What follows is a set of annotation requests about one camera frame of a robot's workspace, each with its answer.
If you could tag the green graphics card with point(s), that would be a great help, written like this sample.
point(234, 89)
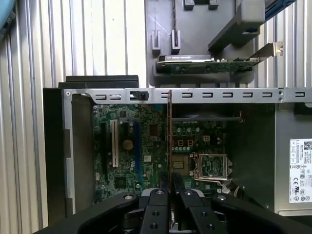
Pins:
point(195, 68)

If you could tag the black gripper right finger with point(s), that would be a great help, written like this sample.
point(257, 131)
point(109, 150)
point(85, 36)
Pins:
point(195, 214)

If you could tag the teal port connector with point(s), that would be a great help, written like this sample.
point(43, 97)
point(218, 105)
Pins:
point(158, 107)

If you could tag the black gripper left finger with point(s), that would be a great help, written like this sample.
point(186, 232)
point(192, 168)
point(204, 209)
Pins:
point(156, 214)

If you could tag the blue expansion slot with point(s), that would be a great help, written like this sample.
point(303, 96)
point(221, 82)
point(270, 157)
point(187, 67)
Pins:
point(137, 153)

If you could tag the green motherboard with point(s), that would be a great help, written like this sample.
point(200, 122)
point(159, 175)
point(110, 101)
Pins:
point(146, 146)

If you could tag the grey power supply unit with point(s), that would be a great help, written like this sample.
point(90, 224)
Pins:
point(256, 158)

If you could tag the short black expansion slot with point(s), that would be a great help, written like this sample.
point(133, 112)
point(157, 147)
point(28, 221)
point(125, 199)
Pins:
point(125, 129)

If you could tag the coin cell battery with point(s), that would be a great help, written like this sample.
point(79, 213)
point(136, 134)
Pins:
point(127, 145)

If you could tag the black open PC case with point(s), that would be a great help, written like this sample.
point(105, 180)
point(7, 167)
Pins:
point(219, 95)

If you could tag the white four pin connector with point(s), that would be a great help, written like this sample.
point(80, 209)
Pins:
point(206, 139)

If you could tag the CPU socket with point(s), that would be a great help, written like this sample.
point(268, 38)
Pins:
point(180, 165)

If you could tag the metal socket cover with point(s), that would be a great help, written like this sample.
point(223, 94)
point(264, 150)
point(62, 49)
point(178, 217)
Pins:
point(214, 177)

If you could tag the white expansion slot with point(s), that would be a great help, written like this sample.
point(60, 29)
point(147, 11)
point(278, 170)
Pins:
point(114, 143)

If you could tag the long black expansion slot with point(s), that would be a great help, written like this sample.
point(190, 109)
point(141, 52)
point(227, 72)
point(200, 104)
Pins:
point(104, 151)

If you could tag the grey parts rack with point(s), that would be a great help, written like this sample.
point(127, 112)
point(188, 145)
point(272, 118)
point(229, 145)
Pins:
point(202, 29)

